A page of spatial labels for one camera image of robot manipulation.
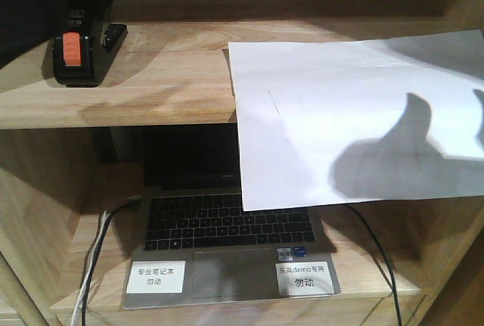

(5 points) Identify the white paper sheet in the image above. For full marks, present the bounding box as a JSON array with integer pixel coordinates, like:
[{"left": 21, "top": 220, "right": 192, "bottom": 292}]
[{"left": 228, "top": 30, "right": 483, "bottom": 210}]

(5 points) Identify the black stapler orange button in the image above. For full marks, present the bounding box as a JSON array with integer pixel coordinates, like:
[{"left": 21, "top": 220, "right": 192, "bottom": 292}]
[{"left": 52, "top": 0, "right": 128, "bottom": 88}]

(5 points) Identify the grey laptop black keyboard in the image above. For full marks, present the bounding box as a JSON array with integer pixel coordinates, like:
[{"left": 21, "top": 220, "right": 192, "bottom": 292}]
[{"left": 124, "top": 123, "right": 341, "bottom": 309}]

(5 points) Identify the white label right sticker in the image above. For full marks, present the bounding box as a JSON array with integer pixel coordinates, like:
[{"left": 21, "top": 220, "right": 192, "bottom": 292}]
[{"left": 275, "top": 261, "right": 336, "bottom": 297}]

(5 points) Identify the white label sticker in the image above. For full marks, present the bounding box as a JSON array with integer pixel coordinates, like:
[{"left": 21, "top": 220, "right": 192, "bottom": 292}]
[
  {"left": 126, "top": 260, "right": 186, "bottom": 294},
  {"left": 275, "top": 261, "right": 336, "bottom": 297}
]

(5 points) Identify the white label left sticker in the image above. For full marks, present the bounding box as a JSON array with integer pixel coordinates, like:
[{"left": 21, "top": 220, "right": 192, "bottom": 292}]
[{"left": 126, "top": 260, "right": 186, "bottom": 294}]

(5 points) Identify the wooden shelf unit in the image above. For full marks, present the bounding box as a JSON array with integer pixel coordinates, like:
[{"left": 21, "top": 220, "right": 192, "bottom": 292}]
[{"left": 1, "top": 0, "right": 483, "bottom": 325}]

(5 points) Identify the black cable left of laptop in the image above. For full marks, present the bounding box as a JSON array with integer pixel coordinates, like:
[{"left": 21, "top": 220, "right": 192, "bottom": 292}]
[{"left": 79, "top": 196, "right": 141, "bottom": 326}]

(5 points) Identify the black cable of laptop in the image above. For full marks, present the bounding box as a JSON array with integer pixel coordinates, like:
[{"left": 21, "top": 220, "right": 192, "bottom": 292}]
[
  {"left": 79, "top": 196, "right": 141, "bottom": 326},
  {"left": 342, "top": 202, "right": 402, "bottom": 326}
]

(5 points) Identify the white braided cable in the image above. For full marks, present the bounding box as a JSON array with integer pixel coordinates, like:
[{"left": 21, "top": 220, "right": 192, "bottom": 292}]
[{"left": 70, "top": 208, "right": 110, "bottom": 326}]

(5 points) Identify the black cable right of laptop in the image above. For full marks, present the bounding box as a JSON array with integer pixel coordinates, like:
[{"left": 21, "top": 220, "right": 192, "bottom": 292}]
[{"left": 342, "top": 202, "right": 402, "bottom": 326}]

